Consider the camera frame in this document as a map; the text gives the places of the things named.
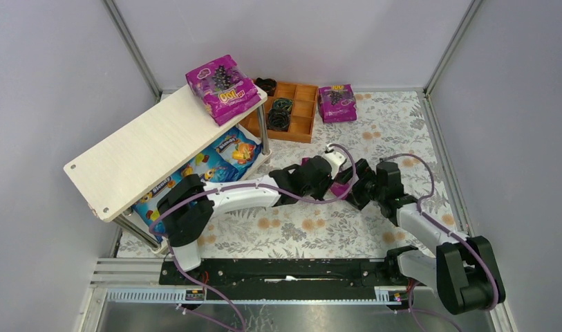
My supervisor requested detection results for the purple candy bag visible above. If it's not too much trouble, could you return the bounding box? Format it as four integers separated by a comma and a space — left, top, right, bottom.
328, 182, 349, 197
317, 84, 357, 123
185, 55, 261, 126

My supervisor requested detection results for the blue candy bag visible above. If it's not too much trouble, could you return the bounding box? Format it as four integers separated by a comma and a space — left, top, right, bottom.
211, 127, 261, 177
131, 175, 182, 226
178, 148, 238, 183

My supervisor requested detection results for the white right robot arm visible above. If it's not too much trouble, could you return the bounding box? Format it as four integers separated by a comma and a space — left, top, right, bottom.
335, 159, 506, 315

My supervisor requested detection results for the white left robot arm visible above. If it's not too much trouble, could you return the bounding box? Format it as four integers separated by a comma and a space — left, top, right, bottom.
156, 150, 345, 272

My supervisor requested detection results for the white wooden two-tier shelf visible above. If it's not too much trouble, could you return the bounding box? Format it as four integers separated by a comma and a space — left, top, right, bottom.
64, 85, 268, 253

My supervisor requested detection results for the floral patterned table mat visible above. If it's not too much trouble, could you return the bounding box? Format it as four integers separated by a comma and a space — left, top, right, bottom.
198, 91, 458, 258

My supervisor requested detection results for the black coiled item bottom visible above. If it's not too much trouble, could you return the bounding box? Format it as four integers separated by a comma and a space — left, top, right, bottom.
267, 109, 290, 131

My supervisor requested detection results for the black coiled item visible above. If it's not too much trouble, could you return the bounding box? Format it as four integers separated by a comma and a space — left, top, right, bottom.
271, 98, 294, 114
254, 77, 277, 97
267, 109, 290, 131

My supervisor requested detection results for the black coiled item middle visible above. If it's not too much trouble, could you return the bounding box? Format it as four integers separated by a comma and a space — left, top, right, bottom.
271, 98, 294, 114

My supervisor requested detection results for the black coiled item top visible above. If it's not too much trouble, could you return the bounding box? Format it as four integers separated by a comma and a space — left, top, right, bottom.
254, 77, 277, 97

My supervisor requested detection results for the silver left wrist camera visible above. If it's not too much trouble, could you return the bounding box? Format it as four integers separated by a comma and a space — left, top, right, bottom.
321, 145, 347, 178

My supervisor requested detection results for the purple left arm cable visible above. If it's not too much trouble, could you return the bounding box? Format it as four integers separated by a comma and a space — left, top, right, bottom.
147, 143, 359, 331

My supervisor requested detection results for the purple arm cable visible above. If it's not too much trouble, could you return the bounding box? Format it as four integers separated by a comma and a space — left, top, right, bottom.
379, 153, 500, 332
147, 143, 359, 331

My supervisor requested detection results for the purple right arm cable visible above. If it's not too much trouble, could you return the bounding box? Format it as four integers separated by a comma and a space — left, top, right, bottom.
379, 153, 500, 332

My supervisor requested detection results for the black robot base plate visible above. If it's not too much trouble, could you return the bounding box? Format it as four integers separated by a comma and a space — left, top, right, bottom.
159, 259, 411, 299

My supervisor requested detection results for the slotted cable duct rail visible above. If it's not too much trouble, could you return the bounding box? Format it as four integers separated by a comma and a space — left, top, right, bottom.
106, 287, 406, 306

